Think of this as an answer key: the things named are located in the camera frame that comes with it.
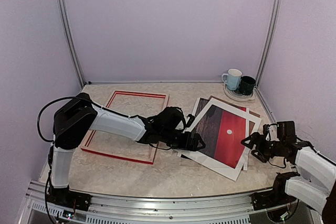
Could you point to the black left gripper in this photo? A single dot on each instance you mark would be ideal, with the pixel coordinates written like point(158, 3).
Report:
point(195, 142)

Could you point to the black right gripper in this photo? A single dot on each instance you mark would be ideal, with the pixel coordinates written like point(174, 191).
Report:
point(255, 137)

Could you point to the red sunset photo white border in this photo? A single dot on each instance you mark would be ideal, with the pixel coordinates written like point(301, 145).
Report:
point(222, 127)

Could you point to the red wooden picture frame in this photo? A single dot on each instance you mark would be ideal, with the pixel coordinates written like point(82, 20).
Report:
point(111, 145)

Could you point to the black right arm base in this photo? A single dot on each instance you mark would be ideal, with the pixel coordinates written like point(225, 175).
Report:
point(270, 198)

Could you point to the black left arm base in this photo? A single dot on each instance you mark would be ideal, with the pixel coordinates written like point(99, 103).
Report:
point(68, 198)

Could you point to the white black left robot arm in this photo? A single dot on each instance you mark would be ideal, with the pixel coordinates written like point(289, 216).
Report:
point(81, 115)

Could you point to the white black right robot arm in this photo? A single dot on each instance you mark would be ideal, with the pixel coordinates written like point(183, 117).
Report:
point(313, 182)

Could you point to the white plate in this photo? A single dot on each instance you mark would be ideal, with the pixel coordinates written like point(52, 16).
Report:
point(238, 96)

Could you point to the dark green mug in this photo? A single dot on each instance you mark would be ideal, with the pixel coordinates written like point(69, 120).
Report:
point(247, 85)

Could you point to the light blue mug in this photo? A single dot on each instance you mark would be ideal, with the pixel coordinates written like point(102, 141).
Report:
point(232, 79)

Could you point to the brown frame backing board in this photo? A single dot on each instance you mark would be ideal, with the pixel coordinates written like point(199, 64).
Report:
point(201, 102)

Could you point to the right aluminium corner post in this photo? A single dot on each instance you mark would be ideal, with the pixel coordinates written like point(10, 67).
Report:
point(268, 41)

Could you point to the aluminium corner post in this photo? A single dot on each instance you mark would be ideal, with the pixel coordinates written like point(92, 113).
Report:
point(268, 41)
point(70, 42)

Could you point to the aluminium front rail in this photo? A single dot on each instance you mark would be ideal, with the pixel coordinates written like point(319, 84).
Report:
point(103, 208)

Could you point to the left aluminium corner post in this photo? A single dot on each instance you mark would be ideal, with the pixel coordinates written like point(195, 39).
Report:
point(70, 42)

